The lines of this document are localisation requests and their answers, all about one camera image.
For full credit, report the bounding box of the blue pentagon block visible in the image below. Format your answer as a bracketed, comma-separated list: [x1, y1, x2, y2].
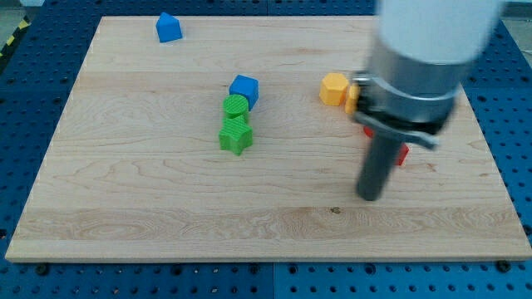
[155, 12, 183, 43]

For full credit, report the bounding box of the yellow hexagon block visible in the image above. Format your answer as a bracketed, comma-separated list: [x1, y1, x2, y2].
[319, 73, 349, 106]

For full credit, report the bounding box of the red star block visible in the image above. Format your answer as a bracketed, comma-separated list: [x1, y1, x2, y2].
[396, 144, 410, 166]

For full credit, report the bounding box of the green star block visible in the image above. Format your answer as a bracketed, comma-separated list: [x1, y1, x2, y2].
[219, 115, 253, 155]

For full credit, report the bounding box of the green cylinder block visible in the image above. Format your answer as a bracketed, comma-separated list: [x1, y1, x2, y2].
[223, 94, 249, 123]

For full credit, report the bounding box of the red circle block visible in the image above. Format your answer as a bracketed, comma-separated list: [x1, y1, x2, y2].
[363, 126, 374, 138]

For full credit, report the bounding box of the blue cube block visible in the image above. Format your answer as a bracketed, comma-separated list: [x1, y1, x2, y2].
[229, 75, 259, 110]

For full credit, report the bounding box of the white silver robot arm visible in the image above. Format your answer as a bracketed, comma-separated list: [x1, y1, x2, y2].
[352, 0, 505, 201]

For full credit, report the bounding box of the light wooden board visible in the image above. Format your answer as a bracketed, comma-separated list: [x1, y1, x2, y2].
[6, 17, 531, 263]

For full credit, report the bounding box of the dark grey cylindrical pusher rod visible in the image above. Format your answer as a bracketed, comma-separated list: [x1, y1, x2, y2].
[356, 134, 402, 201]

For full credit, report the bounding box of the yellow block behind arm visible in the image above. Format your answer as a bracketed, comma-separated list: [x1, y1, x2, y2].
[344, 84, 360, 115]

